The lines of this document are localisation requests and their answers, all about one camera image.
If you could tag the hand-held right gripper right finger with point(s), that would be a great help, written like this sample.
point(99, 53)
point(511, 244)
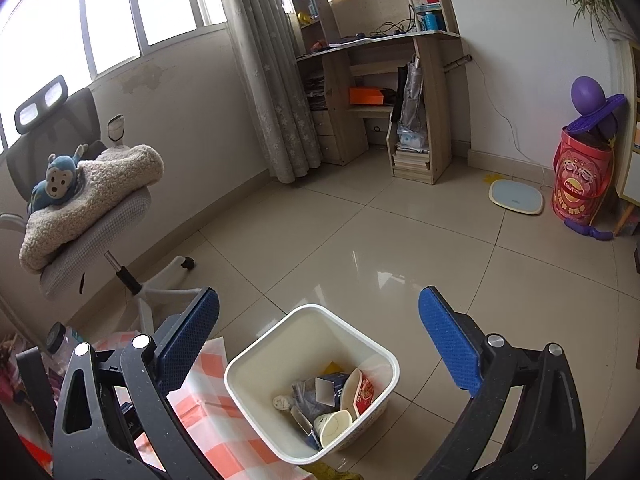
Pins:
point(447, 335)

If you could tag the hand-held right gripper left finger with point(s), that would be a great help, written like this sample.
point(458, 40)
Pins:
point(192, 335)

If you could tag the white plastic trash bin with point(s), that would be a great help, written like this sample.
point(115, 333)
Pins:
point(260, 385)

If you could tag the red and white carton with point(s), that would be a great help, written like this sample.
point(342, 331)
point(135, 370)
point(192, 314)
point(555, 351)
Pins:
point(361, 392)

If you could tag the dark blue packet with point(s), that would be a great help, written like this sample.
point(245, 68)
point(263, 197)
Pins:
point(339, 385)

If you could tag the grey plastic wrapper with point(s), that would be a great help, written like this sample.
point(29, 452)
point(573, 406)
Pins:
point(305, 394)

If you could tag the small white carton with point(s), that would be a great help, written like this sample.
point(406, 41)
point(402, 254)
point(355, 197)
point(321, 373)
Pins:
point(301, 420)

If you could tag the white paper cup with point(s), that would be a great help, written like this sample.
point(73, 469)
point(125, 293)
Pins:
point(334, 427)

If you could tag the clear jar with nuts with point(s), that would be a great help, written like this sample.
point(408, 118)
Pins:
point(60, 350)

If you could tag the orange checked tablecloth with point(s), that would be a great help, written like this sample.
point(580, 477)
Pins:
point(215, 410)

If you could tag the yellow cardboard box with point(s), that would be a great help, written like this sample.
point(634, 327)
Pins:
point(334, 365)

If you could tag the grey mesh office chair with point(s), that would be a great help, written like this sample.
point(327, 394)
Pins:
point(85, 240)

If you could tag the light blue bathroom scale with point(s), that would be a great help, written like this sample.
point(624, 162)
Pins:
point(516, 197)

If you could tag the cream fleece blanket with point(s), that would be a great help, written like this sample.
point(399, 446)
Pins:
point(115, 180)

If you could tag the purple plastic toy bat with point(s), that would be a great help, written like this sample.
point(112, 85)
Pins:
point(590, 231)

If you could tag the stack of books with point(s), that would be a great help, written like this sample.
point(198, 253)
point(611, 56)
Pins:
point(411, 159)

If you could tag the plastic bag of packets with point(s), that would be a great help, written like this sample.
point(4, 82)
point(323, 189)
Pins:
point(412, 140)

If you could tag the red printed drum bucket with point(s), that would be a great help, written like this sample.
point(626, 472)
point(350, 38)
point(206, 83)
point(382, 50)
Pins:
point(580, 180)

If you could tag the blue monkey plush toy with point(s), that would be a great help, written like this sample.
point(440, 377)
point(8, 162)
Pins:
point(55, 180)

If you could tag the wooden desk with shelves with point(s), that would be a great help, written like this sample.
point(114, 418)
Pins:
point(437, 110)

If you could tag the orange box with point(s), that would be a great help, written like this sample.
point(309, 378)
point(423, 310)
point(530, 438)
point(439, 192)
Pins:
point(365, 96)

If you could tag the white cabinet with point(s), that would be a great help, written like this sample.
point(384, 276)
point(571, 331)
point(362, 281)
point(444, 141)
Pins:
point(631, 160)

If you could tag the stack of magazines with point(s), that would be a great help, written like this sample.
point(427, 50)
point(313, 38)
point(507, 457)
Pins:
point(316, 94)

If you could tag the beige lace curtain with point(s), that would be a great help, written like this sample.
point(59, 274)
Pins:
point(270, 70)

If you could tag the purple jump ball toy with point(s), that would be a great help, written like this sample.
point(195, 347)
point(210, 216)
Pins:
point(585, 95)

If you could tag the blue bottle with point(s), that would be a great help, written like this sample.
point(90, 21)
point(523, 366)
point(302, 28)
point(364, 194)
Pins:
point(433, 21)

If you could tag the yellow toy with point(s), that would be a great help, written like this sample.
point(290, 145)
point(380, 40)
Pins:
point(304, 18)

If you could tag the metal wall pipe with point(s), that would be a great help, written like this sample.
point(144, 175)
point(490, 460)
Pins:
point(456, 61)

